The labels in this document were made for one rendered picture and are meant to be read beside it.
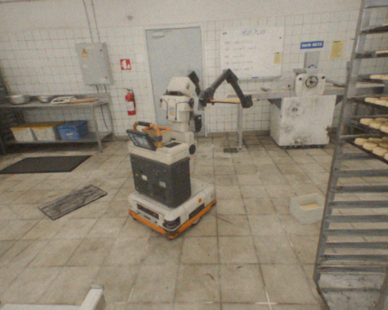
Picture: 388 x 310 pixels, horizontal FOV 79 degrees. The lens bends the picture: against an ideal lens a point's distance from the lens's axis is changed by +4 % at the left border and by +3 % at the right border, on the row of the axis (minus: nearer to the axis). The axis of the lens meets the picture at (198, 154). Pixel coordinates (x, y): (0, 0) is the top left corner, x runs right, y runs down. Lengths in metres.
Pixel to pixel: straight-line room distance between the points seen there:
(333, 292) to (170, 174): 1.28
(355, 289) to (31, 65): 5.69
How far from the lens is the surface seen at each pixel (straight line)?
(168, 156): 1.78
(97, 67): 4.87
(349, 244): 1.65
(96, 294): 0.71
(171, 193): 1.92
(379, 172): 1.46
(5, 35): 5.94
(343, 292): 1.77
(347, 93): 1.25
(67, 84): 5.41
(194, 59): 4.67
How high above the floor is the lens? 1.41
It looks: 21 degrees down
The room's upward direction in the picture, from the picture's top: 3 degrees counter-clockwise
